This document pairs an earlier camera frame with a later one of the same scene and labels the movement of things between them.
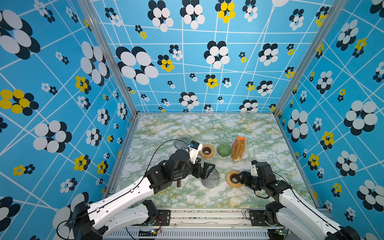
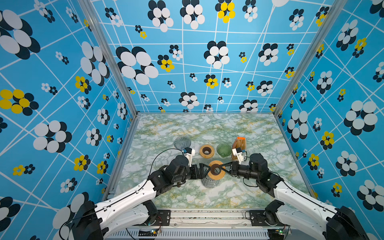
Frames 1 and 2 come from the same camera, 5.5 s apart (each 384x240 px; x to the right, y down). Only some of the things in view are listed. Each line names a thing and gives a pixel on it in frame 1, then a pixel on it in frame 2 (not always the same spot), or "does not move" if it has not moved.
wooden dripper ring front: [235, 185] → [216, 171]
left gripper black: [205, 173] does not move
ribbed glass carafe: [212, 180] does not move
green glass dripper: [224, 150] does not move
